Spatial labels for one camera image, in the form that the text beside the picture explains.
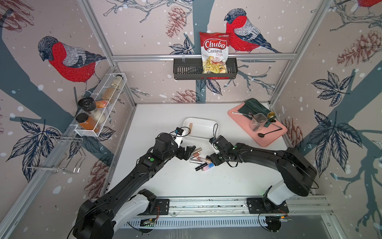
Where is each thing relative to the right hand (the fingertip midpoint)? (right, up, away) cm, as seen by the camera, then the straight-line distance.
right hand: (213, 157), depth 89 cm
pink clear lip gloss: (-7, -1, +1) cm, 8 cm away
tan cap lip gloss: (-10, +3, +4) cm, 11 cm away
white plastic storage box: (-8, +16, +17) cm, 25 cm away
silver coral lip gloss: (-11, +1, +3) cm, 11 cm away
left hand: (-14, +11, -11) cm, 21 cm away
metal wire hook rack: (-67, +7, -21) cm, 71 cm away
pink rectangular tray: (+36, +11, +11) cm, 39 cm away
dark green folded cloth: (+34, +32, +28) cm, 54 cm away
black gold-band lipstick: (-9, -5, -3) cm, 11 cm away
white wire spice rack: (-57, +35, -13) cm, 68 cm away
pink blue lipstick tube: (-3, -4, -3) cm, 6 cm away
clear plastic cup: (+31, +22, +9) cm, 39 cm away
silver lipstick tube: (-11, -2, -1) cm, 11 cm away
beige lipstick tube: (-15, +17, +17) cm, 29 cm away
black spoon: (+36, +12, +12) cm, 39 cm away
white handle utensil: (+26, +26, +9) cm, 38 cm away
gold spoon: (+39, +26, +9) cm, 48 cm away
